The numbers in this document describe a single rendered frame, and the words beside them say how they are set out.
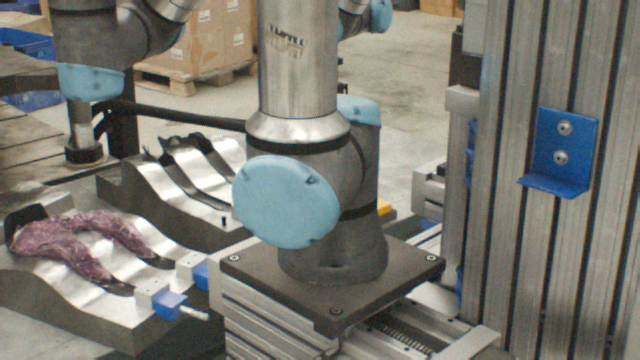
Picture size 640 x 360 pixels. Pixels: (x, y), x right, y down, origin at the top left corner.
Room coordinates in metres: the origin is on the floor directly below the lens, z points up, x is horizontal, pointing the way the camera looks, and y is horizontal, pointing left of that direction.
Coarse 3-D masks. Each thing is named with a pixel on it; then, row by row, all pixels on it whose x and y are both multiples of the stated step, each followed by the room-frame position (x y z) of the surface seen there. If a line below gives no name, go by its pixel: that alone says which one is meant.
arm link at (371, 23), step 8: (376, 0) 1.59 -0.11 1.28; (384, 0) 1.59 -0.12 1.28; (368, 8) 1.58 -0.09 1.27; (376, 8) 1.58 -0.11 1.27; (384, 8) 1.59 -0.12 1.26; (392, 8) 1.62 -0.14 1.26; (368, 16) 1.57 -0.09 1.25; (376, 16) 1.57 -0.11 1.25; (384, 16) 1.59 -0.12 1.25; (392, 16) 1.62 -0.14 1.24; (368, 24) 1.57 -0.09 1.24; (376, 24) 1.57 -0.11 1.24; (384, 24) 1.59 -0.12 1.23; (360, 32) 1.56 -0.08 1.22; (368, 32) 1.60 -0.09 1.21; (376, 32) 1.59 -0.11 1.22; (384, 32) 1.59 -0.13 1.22
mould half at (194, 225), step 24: (216, 144) 1.71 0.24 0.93; (120, 168) 1.73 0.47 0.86; (144, 168) 1.56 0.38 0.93; (192, 168) 1.61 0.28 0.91; (120, 192) 1.62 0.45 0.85; (144, 192) 1.54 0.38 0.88; (168, 192) 1.52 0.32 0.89; (216, 192) 1.54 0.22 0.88; (144, 216) 1.55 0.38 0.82; (168, 216) 1.48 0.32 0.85; (192, 216) 1.42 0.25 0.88; (216, 216) 1.41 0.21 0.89; (192, 240) 1.42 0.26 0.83; (216, 240) 1.37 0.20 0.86; (240, 240) 1.36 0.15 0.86
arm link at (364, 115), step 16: (352, 96) 0.99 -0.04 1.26; (352, 112) 0.91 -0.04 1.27; (368, 112) 0.92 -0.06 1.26; (352, 128) 0.90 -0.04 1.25; (368, 128) 0.92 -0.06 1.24; (368, 144) 0.91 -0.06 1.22; (368, 160) 0.90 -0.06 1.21; (368, 176) 0.92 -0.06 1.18; (368, 192) 0.92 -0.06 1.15; (352, 208) 0.91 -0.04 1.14
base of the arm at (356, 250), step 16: (368, 208) 0.92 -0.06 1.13; (336, 224) 0.90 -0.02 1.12; (352, 224) 0.91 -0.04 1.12; (368, 224) 0.92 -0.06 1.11; (320, 240) 0.90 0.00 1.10; (336, 240) 0.90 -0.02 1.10; (352, 240) 0.90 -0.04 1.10; (368, 240) 0.91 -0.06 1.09; (384, 240) 0.94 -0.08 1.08; (288, 256) 0.92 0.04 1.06; (304, 256) 0.90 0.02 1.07; (320, 256) 0.89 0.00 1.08; (336, 256) 0.90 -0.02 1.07; (352, 256) 0.90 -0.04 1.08; (368, 256) 0.91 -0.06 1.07; (384, 256) 0.93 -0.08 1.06; (288, 272) 0.91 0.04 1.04; (304, 272) 0.90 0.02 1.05; (320, 272) 0.89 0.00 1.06; (336, 272) 0.89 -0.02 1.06; (352, 272) 0.89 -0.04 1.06; (368, 272) 0.90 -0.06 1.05
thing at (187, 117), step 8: (176, 112) 2.00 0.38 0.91; (184, 112) 2.01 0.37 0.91; (192, 112) 2.02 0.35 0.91; (176, 120) 2.00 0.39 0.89; (184, 120) 2.00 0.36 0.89; (192, 120) 2.00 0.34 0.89; (200, 120) 2.01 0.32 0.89; (208, 120) 2.01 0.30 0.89; (216, 120) 2.02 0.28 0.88; (224, 120) 2.03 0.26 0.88; (232, 120) 2.03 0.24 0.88; (216, 128) 2.02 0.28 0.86; (224, 128) 2.02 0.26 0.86; (232, 128) 2.02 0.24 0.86; (240, 128) 2.02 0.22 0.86
